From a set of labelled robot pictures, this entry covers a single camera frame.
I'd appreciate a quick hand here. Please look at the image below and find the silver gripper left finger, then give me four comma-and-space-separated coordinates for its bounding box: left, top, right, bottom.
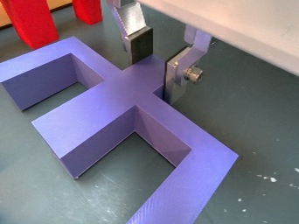
107, 0, 154, 64

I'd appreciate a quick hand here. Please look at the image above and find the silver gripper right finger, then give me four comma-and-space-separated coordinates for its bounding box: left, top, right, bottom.
163, 25, 211, 104

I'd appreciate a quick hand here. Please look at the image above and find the purple E-shaped block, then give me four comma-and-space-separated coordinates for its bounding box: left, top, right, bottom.
0, 38, 238, 224

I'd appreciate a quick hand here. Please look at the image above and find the red E-shaped block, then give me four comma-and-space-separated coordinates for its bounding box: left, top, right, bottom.
0, 0, 103, 49

